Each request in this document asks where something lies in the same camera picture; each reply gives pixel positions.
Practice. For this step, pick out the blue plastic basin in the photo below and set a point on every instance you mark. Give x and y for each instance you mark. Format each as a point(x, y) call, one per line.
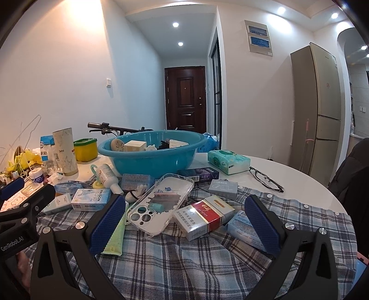
point(152, 163)

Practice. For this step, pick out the slim white teal box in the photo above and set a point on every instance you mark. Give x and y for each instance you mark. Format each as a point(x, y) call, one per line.
point(59, 203)

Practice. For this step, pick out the light green tube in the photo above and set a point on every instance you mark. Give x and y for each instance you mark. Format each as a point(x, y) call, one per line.
point(115, 242)

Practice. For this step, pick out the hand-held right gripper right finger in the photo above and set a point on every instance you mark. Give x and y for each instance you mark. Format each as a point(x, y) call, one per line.
point(263, 228)

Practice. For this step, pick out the white lotion bottle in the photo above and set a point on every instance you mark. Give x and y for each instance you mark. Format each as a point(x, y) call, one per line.
point(108, 176)

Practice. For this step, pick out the yellow plastic bag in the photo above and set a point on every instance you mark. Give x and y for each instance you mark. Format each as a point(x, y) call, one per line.
point(24, 160)

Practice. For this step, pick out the red and white cigarette pack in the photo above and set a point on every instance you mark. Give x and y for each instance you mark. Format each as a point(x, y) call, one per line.
point(204, 215)

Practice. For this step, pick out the small teal object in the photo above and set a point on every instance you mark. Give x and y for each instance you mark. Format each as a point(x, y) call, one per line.
point(156, 207)

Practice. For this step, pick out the blue and white sugar bag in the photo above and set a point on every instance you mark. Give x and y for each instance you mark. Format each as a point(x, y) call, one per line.
point(47, 150)

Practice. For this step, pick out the light blue cigarette box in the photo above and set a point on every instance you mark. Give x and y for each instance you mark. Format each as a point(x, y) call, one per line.
point(90, 199)

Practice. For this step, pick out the black jacket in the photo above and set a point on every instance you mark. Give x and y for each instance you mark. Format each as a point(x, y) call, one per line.
point(353, 178)

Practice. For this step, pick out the white floral cylinder canister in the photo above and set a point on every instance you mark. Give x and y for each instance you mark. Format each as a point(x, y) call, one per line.
point(65, 153)

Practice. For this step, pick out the light blue printed packet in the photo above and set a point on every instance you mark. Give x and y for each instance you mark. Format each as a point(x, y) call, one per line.
point(239, 223)

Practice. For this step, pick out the beige refrigerator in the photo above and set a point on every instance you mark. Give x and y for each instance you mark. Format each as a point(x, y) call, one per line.
point(323, 115)

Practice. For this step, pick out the black eyeglasses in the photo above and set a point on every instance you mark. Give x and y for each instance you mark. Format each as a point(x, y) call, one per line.
point(266, 180)

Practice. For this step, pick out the crumpled white tissue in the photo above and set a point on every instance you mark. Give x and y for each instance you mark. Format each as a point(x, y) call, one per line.
point(54, 178)

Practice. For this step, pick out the dark blue box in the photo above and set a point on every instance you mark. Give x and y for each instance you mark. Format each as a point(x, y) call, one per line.
point(199, 174)

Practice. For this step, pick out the grey wall panel blue pictures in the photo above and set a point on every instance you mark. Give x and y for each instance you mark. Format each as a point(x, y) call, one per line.
point(258, 37)

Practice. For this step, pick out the white gear-shaped cap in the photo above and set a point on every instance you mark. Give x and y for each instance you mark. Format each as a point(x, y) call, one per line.
point(150, 148)

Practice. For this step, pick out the green tissue pack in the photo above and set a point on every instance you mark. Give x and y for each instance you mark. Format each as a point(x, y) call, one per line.
point(227, 161)

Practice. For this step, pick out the white flat box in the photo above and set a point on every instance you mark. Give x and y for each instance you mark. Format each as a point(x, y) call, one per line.
point(178, 143)

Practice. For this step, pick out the blue plastic bag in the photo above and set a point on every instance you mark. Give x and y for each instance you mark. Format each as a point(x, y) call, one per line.
point(210, 142)

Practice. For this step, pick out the grey box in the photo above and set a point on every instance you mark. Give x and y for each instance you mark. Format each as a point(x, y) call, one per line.
point(223, 189)

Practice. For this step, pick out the blue plaid cloth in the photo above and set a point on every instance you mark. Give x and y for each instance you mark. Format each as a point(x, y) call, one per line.
point(173, 268)

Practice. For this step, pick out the small blue box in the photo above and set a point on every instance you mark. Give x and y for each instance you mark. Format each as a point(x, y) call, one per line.
point(137, 181)

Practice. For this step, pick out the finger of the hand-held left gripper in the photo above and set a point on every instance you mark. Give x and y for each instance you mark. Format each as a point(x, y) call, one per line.
point(13, 187)
point(40, 199)

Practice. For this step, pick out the clear plastic box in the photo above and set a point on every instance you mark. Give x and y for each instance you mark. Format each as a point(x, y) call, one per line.
point(32, 189)

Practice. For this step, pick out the pink broom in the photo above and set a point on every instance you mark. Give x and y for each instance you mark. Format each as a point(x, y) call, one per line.
point(309, 135)

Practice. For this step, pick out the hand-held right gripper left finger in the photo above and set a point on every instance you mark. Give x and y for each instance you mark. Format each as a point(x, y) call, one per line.
point(108, 226)

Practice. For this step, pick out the blue wet wipes pack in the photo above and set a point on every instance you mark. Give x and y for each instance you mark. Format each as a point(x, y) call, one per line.
point(72, 186)

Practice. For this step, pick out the yellow container with green lid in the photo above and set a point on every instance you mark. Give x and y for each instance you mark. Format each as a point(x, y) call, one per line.
point(85, 150)

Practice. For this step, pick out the white square box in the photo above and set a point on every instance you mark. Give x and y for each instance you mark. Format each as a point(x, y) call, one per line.
point(135, 145)

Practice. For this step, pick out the clear phone case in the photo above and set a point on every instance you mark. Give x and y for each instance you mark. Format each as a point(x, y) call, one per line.
point(170, 187)

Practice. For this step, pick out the brown entrance door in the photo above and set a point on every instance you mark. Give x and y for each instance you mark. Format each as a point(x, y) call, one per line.
point(186, 99)

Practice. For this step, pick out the white cartoon printed mat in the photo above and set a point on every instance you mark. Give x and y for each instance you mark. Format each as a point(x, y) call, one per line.
point(7, 205)

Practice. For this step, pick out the white jar with blue label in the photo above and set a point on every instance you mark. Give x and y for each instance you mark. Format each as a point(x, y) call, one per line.
point(37, 176)

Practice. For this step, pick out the round beige perforated case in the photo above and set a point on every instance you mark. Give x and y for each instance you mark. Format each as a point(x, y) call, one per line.
point(118, 145)

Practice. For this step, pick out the black framed sliding door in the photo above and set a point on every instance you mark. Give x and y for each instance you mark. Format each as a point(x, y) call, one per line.
point(216, 86)

